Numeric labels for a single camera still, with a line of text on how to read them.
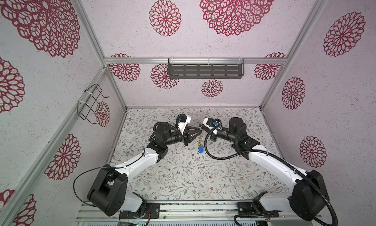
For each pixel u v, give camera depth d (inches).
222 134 25.6
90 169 17.0
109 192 16.5
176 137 26.1
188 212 29.4
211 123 23.7
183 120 25.5
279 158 19.2
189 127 27.9
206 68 37.3
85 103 29.2
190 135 27.0
